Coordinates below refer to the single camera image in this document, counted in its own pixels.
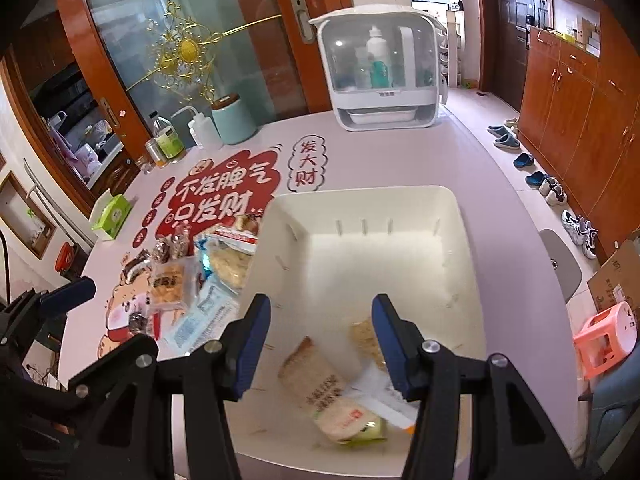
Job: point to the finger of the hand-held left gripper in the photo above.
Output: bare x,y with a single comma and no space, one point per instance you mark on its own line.
72,289

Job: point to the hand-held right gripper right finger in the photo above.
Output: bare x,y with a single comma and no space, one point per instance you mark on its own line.
391,347

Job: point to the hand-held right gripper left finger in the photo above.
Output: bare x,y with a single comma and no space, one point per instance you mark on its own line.
251,347

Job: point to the white beige snack packet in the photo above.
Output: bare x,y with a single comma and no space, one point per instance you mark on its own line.
365,342

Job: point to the pale blue white snack packet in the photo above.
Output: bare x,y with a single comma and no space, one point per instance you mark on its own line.
205,316

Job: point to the white plastic storage bin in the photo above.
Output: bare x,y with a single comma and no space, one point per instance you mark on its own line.
375,260

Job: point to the clear cracker snack packet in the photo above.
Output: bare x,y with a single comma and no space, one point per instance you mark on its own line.
170,282

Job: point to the red box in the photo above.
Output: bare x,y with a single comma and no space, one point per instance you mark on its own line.
66,260

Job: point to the brown and white snack packet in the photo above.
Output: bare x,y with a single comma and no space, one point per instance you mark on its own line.
310,385

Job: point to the dark small snack packet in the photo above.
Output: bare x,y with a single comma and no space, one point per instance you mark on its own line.
136,322
181,240

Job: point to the green tissue box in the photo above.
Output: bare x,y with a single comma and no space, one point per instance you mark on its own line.
114,216

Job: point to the yellow noodle snack packet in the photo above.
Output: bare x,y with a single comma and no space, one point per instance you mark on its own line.
230,265

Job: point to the bright blue snack packet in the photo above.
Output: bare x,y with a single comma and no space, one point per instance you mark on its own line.
202,261

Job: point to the small glass jar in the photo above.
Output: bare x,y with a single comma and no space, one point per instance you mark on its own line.
154,152

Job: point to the clear bottle with green label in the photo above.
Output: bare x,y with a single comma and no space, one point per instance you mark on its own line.
169,140

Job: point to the pink printed table mat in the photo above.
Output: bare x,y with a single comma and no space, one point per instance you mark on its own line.
400,155

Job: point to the white squeeze bottle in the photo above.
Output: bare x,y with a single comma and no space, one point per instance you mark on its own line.
199,130

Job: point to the pink plastic stool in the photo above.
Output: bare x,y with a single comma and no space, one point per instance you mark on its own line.
607,335

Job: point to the row of shoes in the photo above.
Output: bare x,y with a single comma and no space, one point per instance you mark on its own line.
552,191

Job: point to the teal canister with wooden lid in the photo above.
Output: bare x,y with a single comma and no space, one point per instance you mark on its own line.
234,121

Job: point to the white cosmetic organizer box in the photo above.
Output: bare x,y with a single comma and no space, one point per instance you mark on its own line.
385,110

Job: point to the cardboard box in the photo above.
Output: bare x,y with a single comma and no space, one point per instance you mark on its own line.
617,272

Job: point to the dark teal chair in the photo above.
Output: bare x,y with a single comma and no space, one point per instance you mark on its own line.
617,425

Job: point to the gold door ornament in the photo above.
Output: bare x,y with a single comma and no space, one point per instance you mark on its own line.
189,50

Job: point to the teal bottle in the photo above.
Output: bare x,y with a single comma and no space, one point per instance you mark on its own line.
380,74

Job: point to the wooden cabinet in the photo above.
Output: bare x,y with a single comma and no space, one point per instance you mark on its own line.
575,125

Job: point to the white pump bottle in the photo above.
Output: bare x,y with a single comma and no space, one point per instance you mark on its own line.
378,45

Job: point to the wooden picture frame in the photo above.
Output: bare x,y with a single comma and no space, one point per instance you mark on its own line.
20,195

